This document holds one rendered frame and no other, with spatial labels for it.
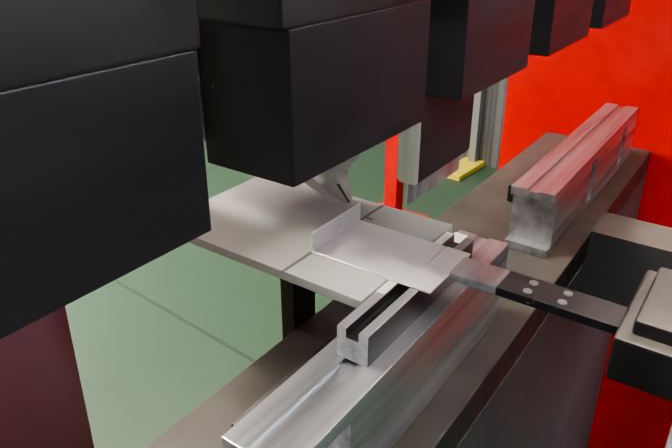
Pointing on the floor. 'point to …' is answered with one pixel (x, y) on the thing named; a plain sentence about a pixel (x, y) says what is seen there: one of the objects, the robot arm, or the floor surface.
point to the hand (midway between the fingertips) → (336, 195)
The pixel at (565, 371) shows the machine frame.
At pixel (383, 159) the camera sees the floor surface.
